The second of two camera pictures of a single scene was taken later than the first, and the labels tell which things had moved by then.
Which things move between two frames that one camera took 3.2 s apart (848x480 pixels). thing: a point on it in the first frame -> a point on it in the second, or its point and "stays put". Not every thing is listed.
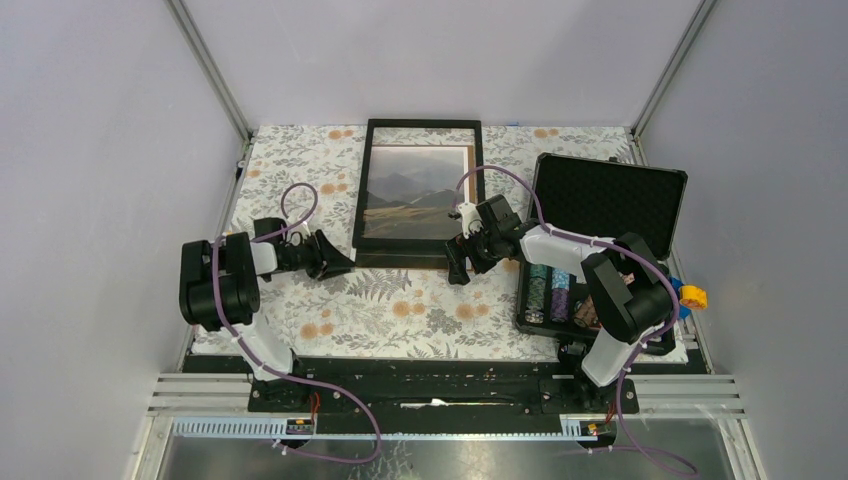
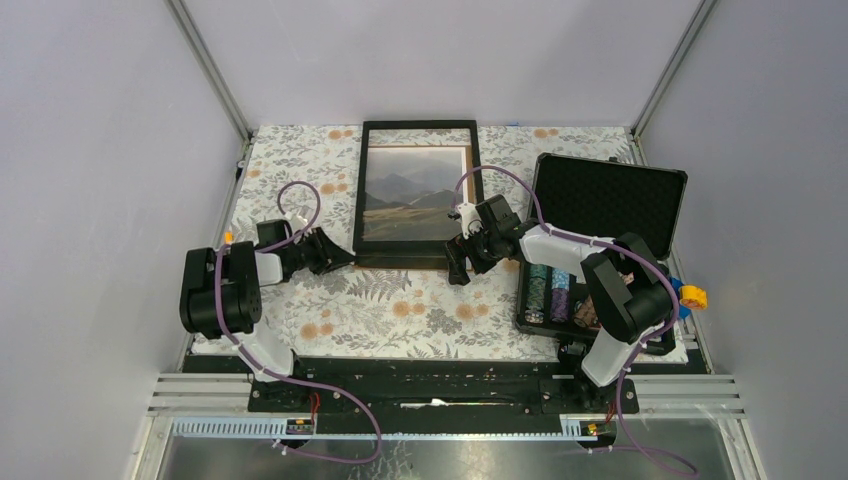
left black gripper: [325, 257] stays put
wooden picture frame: [408, 182] -> [401, 253]
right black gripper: [457, 250] stays put
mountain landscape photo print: [411, 191] stays put
